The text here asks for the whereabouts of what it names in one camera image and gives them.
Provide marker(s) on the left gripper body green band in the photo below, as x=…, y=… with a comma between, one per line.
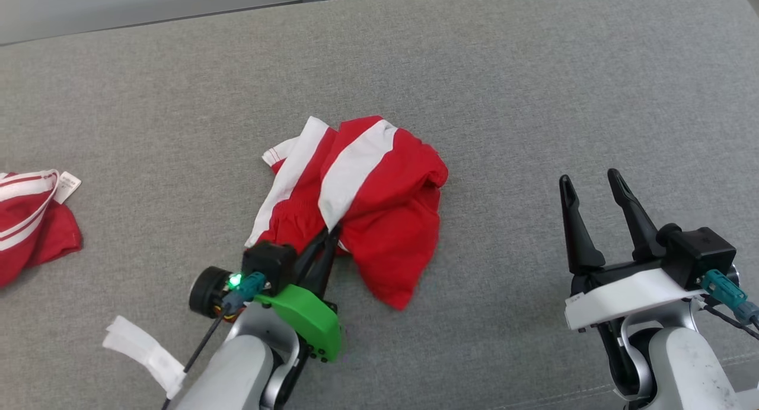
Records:
x=308, y=321

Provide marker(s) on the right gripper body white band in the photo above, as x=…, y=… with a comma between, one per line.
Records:
x=628, y=297

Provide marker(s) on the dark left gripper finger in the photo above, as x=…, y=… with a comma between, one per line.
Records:
x=329, y=261
x=311, y=258

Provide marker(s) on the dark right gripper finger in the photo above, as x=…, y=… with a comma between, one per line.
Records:
x=578, y=238
x=637, y=220

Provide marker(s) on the red white striped shorts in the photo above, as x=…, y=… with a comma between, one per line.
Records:
x=391, y=220

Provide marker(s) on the red white numbered jersey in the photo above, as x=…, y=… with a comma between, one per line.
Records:
x=29, y=244

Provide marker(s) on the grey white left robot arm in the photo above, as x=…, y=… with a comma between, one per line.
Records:
x=231, y=368

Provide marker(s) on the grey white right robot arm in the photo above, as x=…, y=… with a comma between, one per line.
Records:
x=682, y=368

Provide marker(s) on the black cylindrical motor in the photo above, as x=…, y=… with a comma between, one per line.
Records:
x=207, y=291

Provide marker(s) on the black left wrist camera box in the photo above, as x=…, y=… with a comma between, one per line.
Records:
x=270, y=261

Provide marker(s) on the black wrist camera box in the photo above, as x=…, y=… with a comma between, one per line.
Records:
x=270, y=261
x=699, y=253

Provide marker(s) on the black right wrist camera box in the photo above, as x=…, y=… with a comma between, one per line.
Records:
x=699, y=253

